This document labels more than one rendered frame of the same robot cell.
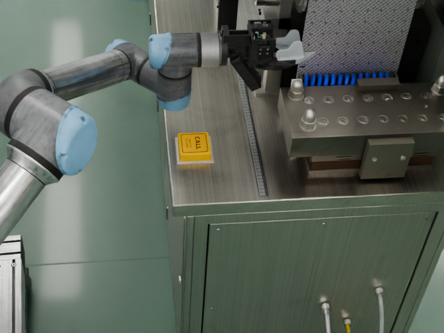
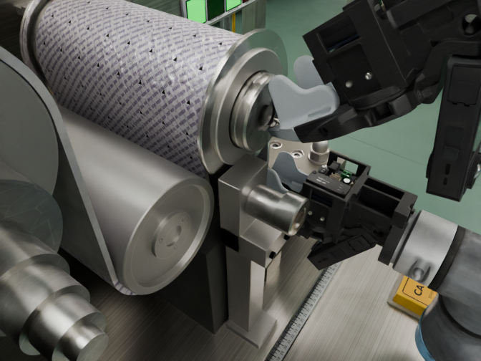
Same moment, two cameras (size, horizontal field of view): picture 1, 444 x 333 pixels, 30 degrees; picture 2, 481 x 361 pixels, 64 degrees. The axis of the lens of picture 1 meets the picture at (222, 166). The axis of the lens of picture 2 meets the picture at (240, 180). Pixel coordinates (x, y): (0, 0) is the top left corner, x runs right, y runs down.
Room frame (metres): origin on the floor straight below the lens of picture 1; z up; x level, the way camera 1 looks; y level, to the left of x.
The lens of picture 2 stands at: (1.72, 0.09, 1.46)
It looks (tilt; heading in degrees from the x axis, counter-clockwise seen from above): 44 degrees down; 225
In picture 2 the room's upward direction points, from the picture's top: straight up
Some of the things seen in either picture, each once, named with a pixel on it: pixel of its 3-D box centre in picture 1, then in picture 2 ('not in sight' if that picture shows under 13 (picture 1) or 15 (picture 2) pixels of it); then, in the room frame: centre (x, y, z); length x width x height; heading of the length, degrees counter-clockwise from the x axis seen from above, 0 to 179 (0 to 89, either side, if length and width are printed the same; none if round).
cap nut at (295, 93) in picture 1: (296, 88); not in sight; (1.36, -0.15, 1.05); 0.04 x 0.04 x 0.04
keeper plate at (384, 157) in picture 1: (386, 158); not in sight; (1.26, -0.36, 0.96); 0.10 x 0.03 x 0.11; 100
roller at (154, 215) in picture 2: not in sight; (85, 181); (1.63, -0.24, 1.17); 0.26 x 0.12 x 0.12; 100
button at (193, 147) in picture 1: (193, 147); (423, 292); (1.30, 0.07, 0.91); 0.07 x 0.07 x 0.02; 10
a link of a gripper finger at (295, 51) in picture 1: (296, 50); (283, 170); (1.42, -0.14, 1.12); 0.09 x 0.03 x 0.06; 99
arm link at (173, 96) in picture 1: (168, 82); (467, 340); (1.40, 0.14, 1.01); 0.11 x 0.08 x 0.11; 58
